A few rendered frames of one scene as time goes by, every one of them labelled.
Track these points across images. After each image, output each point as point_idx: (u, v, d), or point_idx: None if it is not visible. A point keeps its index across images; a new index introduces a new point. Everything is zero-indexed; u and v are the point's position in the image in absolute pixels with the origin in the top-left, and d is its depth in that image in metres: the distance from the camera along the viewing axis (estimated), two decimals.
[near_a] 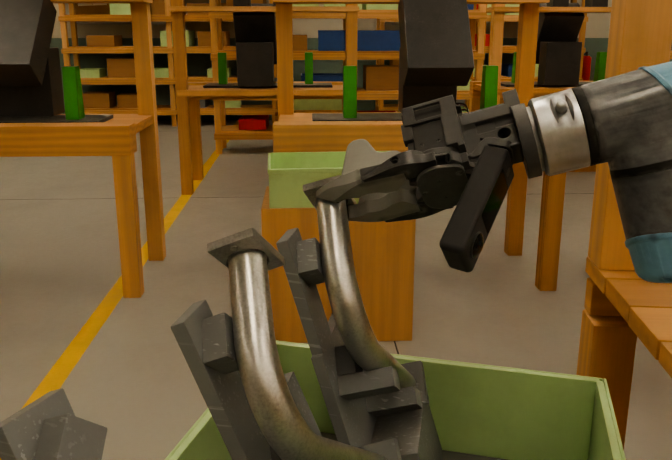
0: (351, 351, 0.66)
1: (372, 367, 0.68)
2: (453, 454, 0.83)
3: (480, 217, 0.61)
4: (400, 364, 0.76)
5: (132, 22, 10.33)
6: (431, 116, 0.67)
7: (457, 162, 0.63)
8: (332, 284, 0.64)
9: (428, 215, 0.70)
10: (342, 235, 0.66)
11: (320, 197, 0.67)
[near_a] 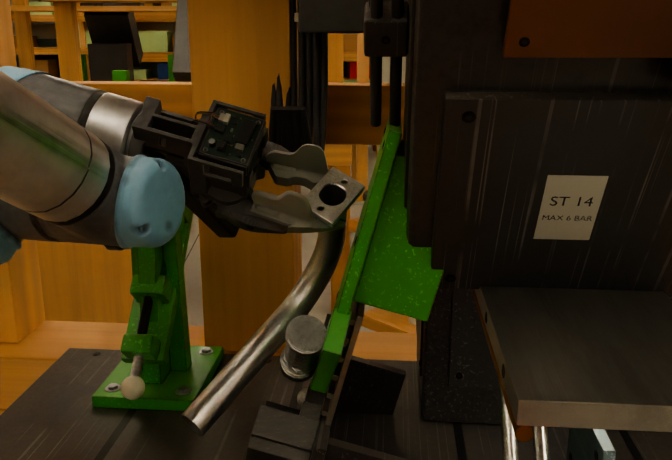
0: (313, 300, 0.77)
1: None
2: None
3: None
4: (224, 367, 0.71)
5: (50, 22, 10.03)
6: (237, 120, 0.66)
7: None
8: None
9: (240, 227, 0.67)
10: None
11: None
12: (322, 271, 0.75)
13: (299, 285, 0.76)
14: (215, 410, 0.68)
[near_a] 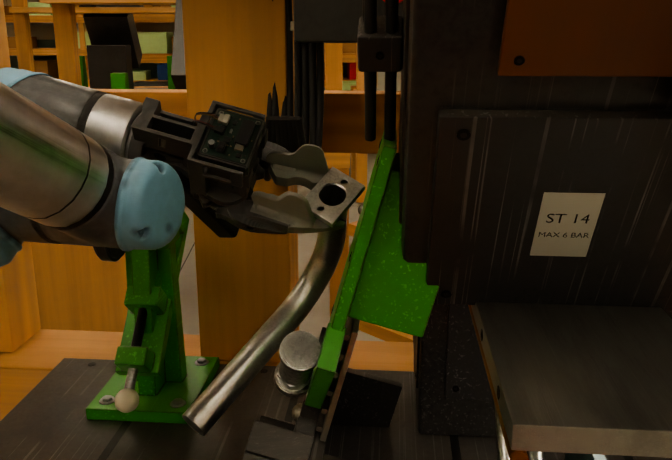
0: (314, 299, 0.77)
1: None
2: None
3: None
4: (225, 367, 0.71)
5: (49, 23, 10.02)
6: (236, 120, 0.66)
7: None
8: None
9: (240, 227, 0.67)
10: None
11: None
12: (322, 271, 0.75)
13: (299, 285, 0.76)
14: (216, 410, 0.68)
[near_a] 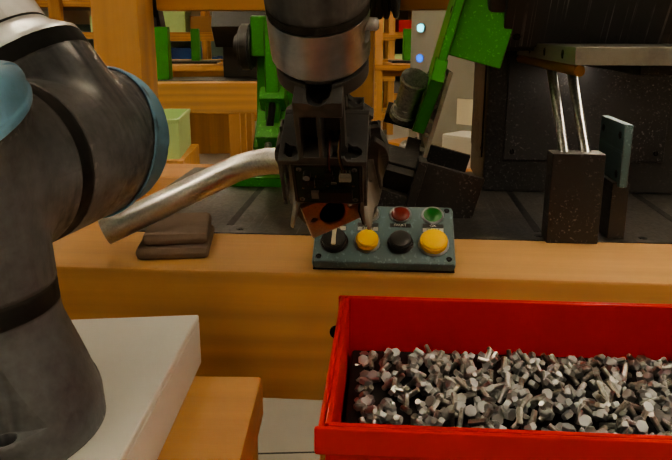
0: None
1: None
2: None
3: None
4: (153, 202, 0.75)
5: (66, 8, 10.30)
6: (363, 168, 0.56)
7: (366, 106, 0.59)
8: None
9: (277, 140, 0.63)
10: None
11: None
12: None
13: (255, 164, 0.77)
14: (129, 234, 0.76)
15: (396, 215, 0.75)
